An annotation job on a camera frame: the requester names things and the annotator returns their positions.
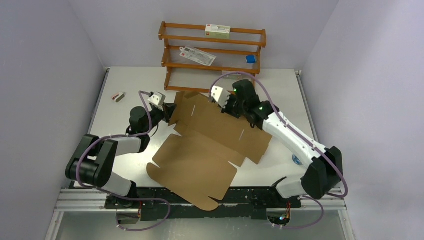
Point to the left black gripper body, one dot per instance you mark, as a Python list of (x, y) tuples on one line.
[(157, 115)]

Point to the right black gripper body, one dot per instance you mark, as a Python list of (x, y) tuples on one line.
[(234, 108)]

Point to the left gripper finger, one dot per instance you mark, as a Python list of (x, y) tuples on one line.
[(168, 113), (170, 108)]

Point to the brown cardboard box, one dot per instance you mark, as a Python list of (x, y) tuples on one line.
[(207, 147)]

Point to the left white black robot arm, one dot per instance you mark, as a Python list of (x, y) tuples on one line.
[(93, 160)]

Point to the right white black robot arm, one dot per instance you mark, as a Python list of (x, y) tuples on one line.
[(323, 166)]

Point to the grey box bottom shelf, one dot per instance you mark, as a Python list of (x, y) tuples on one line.
[(229, 72)]

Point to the white green box top shelf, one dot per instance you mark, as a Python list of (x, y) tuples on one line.
[(217, 31)]

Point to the small red grey object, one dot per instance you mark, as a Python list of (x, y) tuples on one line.
[(118, 97)]

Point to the small blue object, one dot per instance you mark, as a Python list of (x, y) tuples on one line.
[(251, 59)]

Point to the orange wooden shelf rack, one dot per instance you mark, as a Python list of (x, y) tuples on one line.
[(185, 75)]

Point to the clear plastic packaged item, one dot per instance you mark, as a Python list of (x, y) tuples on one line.
[(197, 56)]

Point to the round blue white sticker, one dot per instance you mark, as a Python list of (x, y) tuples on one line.
[(296, 160)]

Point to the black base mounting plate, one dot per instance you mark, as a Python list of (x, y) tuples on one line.
[(248, 202)]

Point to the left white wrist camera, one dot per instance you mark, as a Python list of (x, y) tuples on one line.
[(157, 100)]

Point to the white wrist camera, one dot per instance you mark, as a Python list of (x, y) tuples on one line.
[(220, 96), (157, 100)]

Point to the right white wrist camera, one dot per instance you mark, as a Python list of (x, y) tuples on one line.
[(220, 96)]

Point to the aluminium rail frame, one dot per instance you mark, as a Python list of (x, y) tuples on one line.
[(87, 201)]

